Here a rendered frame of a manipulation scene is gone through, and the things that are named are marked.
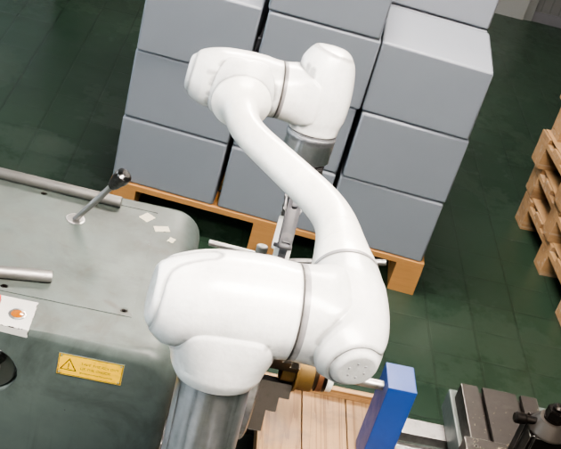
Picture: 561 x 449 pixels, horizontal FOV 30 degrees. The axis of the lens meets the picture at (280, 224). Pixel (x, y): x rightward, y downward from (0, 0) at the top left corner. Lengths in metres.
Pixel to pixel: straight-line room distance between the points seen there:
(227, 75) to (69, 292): 0.47
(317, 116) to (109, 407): 0.62
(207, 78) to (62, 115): 3.30
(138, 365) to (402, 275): 2.68
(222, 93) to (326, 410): 0.85
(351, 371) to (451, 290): 3.19
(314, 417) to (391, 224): 2.03
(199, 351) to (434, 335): 2.93
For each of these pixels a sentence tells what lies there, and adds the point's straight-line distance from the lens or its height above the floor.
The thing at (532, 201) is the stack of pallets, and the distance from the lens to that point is 5.12.
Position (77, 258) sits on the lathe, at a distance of 1.91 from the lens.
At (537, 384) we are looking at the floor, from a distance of 4.20.
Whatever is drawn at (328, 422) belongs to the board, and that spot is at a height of 0.88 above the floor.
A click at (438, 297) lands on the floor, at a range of 4.44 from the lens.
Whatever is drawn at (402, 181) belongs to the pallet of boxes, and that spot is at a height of 0.50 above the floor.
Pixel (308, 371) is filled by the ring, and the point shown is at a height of 1.10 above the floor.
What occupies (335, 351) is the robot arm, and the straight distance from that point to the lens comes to 1.32.
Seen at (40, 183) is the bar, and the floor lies 1.27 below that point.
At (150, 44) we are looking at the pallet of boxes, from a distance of 3.99.
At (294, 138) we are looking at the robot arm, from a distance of 1.83.
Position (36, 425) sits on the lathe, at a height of 1.05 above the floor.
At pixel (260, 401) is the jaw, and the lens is 2.06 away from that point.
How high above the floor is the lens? 2.37
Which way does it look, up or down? 31 degrees down
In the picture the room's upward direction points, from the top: 16 degrees clockwise
